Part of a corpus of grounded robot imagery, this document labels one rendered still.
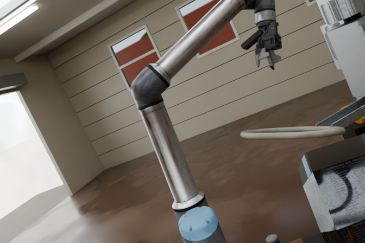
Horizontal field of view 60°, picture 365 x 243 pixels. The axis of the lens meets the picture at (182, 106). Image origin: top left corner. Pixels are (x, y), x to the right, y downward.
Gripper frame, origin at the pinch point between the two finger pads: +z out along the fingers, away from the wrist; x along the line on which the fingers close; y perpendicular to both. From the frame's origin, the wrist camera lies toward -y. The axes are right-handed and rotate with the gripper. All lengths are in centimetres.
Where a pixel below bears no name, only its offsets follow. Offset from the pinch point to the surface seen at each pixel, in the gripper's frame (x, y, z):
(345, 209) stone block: 54, 14, 74
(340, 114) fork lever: 58, 15, 23
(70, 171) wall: 318, -753, 146
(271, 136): -1.2, 1.4, 29.8
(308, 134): 4.4, 15.4, 29.7
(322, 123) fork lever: 47, 8, 27
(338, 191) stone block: 58, 10, 66
